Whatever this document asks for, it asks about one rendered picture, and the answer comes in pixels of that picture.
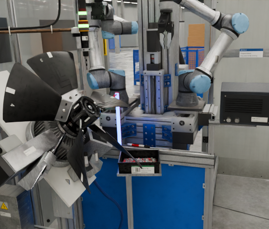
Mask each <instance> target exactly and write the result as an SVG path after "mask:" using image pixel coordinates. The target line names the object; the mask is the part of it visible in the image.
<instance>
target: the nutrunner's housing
mask: <svg viewBox="0 0 269 229"><path fill-rule="evenodd" d="M80 40H81V47H82V48H89V36H88V31H80ZM83 56H89V51H83Z"/></svg>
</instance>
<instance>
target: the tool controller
mask: <svg viewBox="0 0 269 229"><path fill-rule="evenodd" d="M219 122H220V123H223V124H245V125H260V126H269V83H245V82H222V84H221V92H220V119H219Z"/></svg>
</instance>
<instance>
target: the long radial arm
mask: <svg viewBox="0 0 269 229"><path fill-rule="evenodd" d="M58 141H59V140H58V139H57V138H56V136H55V135H54V134H53V133H52V132H51V130H50V129H49V130H47V131H45V132H43V133H41V134H40V135H38V136H36V137H34V138H32V139H31V140H29V141H27V142H25V143H24V144H22V145H20V146H18V147H17V148H15V149H13V150H11V151H10V152H8V153H6V154H4V155H2V156H1V157H2V158H3V159H4V160H5V161H6V162H7V164H8V165H9V166H10V167H11V168H12V169H13V171H14V172H15V174H14V175H12V176H11V177H10V178H9V179H8V180H7V181H6V182H5V183H4V184H6V183H7V182H9V181H10V180H12V179H13V178H14V177H16V176H17V175H19V174H20V173H22V172H23V171H25V170H26V169H28V168H29V167H30V166H31V165H32V164H33V163H34V162H35V161H36V160H37V159H38V158H40V157H41V156H42V155H43V153H45V152H49V151H51V150H52V149H53V148H54V147H55V146H56V144H57V142H58ZM4 184H3V185H4ZM3 185H1V186H3ZM1 186H0V187H1Z"/></svg>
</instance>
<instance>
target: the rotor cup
mask: <svg viewBox="0 0 269 229"><path fill-rule="evenodd" d="M77 104H79V105H78V106H77V107H76V108H75V109H74V107H75V106H76V105H77ZM88 105H90V106H91V107H92V109H90V108H89V107H88ZM100 116H101V111H100V109H99V107H98V105H97V104H96V103H95V102H94V101H93V100H92V99H91V98H89V97H87V96H81V97H79V98H78V99H77V100H76V101H75V102H74V103H73V105H72V107H71V110H70V114H69V117H68V119H67V121H66V122H62V121H60V123H61V125H62V127H63V128H64V129H65V130H66V131H67V132H68V133H69V134H71V135H73V136H76V137H77V136H78V133H76V130H77V129H79V118H80V119H81V123H82V126H83V127H82V130H84V133H83V135H84V134H85V133H86V132H87V127H89V126H90V125H92V124H93V123H94V122H95V121H96V120H97V119H98V118H99V117H100ZM88 117H90V118H89V119H88V120H87V121H86V122H85V120H86V119H87V118H88Z"/></svg>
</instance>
